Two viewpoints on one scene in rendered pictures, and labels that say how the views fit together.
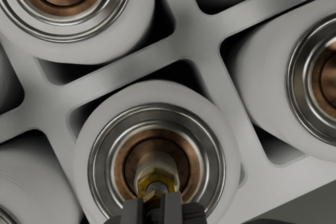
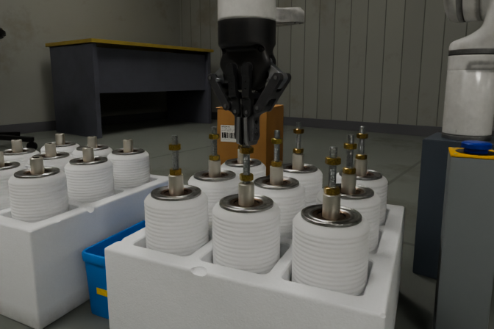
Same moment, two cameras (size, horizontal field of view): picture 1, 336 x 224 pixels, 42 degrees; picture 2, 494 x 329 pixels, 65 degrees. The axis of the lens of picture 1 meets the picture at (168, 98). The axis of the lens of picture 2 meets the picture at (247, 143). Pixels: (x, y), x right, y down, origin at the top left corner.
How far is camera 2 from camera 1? 0.56 m
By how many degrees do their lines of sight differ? 84
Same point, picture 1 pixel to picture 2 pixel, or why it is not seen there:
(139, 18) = (283, 194)
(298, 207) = not seen: outside the picture
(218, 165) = (264, 207)
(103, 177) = (231, 197)
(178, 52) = (287, 241)
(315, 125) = (305, 214)
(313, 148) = (298, 220)
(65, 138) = not seen: hidden behind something
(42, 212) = (204, 202)
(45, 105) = not seen: hidden behind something
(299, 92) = (309, 209)
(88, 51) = (262, 191)
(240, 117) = (287, 261)
